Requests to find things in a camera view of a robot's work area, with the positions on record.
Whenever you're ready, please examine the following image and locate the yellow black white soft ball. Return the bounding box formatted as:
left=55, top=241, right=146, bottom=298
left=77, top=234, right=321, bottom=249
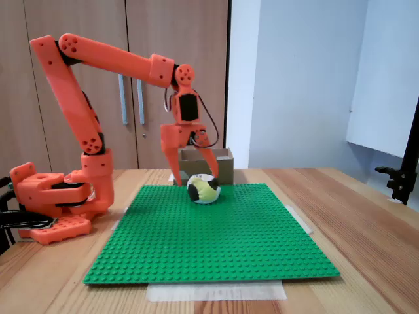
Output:
left=186, top=174, right=222, bottom=205

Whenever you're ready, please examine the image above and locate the brown cardboard box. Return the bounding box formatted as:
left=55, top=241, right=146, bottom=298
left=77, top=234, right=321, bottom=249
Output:
left=172, top=147, right=235, bottom=186

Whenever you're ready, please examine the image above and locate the short masking tape strip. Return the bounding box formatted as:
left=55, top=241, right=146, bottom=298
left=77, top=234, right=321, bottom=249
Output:
left=284, top=204, right=314, bottom=235
left=111, top=205, right=130, bottom=232

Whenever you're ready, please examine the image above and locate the green studded baseplate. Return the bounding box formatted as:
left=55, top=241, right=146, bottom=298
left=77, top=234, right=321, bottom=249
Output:
left=82, top=183, right=342, bottom=286

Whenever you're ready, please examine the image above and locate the brown wooden cabinet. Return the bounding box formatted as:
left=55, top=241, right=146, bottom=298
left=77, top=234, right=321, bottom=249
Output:
left=0, top=0, right=230, bottom=171

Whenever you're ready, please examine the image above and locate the wide masking tape strip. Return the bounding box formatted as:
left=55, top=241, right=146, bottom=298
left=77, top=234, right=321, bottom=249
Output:
left=146, top=281, right=288, bottom=302

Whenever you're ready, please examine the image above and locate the thin gripper motor cable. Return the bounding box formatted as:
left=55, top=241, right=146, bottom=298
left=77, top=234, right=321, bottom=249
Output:
left=163, top=86, right=219, bottom=148

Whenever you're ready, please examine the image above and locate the metal cabinet handle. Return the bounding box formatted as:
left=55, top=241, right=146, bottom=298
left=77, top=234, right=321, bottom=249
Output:
left=117, top=73, right=128, bottom=125
left=136, top=78, right=146, bottom=125

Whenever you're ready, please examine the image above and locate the black base cable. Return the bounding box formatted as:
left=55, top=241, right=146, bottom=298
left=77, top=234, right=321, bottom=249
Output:
left=0, top=176, right=17, bottom=256

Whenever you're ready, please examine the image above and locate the white wall board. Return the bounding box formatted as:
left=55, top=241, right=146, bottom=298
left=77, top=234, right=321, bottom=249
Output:
left=345, top=0, right=419, bottom=160

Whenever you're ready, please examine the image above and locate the black camera stand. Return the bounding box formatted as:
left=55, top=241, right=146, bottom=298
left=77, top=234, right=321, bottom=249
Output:
left=374, top=96, right=419, bottom=206

